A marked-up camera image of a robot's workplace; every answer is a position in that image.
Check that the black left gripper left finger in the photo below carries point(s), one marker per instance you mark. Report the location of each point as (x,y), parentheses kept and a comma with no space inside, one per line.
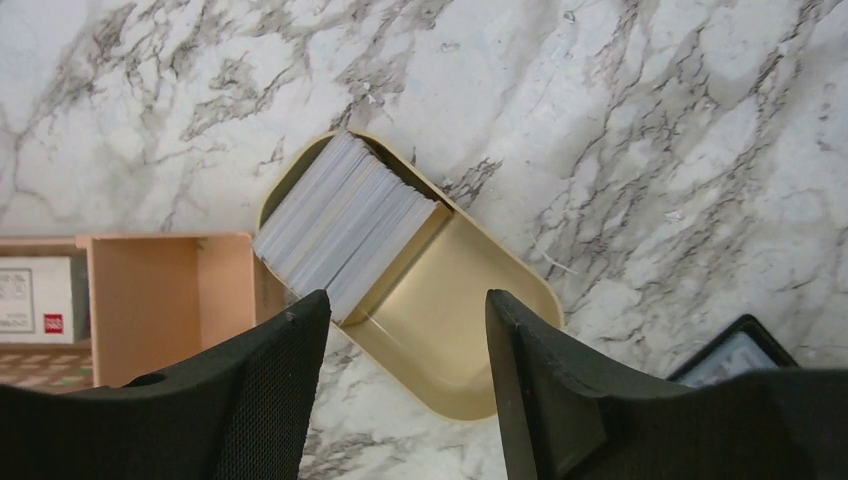
(238,410)

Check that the stack of credit cards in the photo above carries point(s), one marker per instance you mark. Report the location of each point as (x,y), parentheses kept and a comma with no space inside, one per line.
(346,224)

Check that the white glue stick box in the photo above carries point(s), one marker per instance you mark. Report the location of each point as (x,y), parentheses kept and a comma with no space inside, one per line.
(44,300)

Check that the orange plastic desk organizer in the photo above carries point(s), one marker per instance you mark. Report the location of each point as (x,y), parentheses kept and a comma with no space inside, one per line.
(158,299)

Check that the black leather card holder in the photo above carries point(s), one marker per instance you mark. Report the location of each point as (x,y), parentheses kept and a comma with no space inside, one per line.
(745,345)

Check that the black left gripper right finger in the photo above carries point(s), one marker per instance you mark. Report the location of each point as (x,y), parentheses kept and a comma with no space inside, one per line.
(566,411)

